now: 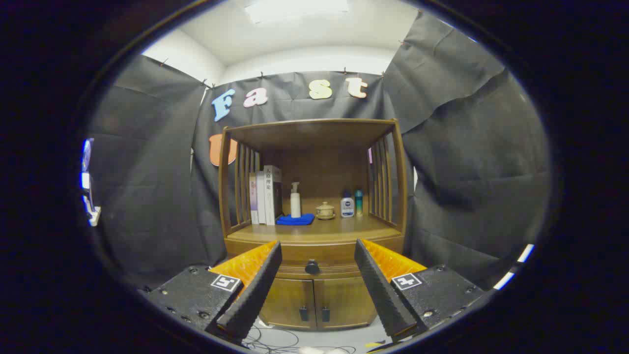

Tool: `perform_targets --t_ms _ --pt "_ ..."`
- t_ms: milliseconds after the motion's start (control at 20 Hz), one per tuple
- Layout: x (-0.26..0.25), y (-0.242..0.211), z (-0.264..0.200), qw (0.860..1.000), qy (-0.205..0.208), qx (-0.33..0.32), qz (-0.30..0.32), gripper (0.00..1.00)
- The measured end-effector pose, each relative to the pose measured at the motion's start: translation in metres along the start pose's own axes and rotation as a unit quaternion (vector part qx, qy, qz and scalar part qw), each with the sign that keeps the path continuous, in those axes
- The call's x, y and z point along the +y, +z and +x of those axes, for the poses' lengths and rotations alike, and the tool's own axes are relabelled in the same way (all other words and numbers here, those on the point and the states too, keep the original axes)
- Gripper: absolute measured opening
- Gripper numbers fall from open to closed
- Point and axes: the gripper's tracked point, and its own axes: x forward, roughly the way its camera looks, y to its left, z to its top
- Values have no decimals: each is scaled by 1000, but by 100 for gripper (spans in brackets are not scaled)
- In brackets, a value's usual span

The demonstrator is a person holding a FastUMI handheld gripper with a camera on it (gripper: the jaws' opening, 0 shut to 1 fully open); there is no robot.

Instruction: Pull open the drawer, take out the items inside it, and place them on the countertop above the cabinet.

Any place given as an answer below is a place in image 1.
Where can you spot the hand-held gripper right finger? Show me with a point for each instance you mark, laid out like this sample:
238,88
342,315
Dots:
381,295

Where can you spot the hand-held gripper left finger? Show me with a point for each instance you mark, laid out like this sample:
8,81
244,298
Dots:
255,295

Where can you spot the wooden drawer with black knob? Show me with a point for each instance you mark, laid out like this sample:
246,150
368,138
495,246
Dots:
324,253

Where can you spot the wooden cabinet door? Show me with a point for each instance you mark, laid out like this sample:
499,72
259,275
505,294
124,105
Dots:
344,300
290,300

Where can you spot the wooden countertop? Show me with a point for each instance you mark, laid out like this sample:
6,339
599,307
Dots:
339,228

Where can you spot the wooden cabinet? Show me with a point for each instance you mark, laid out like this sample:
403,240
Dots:
314,132

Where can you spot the blue cloth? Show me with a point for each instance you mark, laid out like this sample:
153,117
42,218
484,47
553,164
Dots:
295,220

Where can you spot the pale purple book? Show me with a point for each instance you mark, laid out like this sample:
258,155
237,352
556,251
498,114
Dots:
252,201

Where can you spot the thin white book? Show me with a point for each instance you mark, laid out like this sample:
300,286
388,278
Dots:
261,201

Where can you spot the teal bottle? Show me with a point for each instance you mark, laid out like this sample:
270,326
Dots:
358,204

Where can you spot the white bottle with blue cap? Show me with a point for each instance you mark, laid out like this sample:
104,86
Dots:
347,207

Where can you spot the white pump bottle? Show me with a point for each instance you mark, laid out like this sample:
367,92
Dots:
295,204

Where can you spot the white and black book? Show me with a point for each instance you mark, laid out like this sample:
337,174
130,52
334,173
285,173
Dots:
271,196

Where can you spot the beige lidded tea cup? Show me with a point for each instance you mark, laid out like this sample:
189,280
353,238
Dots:
325,210

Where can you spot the black backdrop cloth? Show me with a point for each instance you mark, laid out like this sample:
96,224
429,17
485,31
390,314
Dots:
147,172

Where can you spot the white and blue equipment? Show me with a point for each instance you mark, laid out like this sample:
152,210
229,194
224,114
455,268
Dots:
88,196

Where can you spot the white frame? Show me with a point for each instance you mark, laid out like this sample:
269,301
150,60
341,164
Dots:
511,273

